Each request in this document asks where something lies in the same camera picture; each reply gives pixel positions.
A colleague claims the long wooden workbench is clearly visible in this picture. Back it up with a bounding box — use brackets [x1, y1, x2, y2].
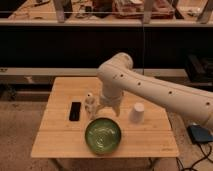
[0, 0, 213, 27]

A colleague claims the wooden folding table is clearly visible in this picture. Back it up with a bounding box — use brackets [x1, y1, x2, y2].
[31, 77, 179, 160]

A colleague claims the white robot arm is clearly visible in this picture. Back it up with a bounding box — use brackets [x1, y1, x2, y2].
[97, 53, 213, 131]

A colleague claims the black floor cable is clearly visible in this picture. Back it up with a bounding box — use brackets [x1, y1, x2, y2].
[175, 142, 213, 171]

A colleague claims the white upside-down cup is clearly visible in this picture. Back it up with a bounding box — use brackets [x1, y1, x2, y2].
[129, 103, 144, 123]

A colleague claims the green ceramic bowl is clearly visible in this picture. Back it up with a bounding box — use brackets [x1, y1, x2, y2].
[84, 118, 122, 155]

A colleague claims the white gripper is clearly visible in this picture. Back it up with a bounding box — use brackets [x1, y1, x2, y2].
[96, 94, 122, 117]

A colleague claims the black smartphone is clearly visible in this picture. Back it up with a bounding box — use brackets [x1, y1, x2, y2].
[69, 102, 81, 121]

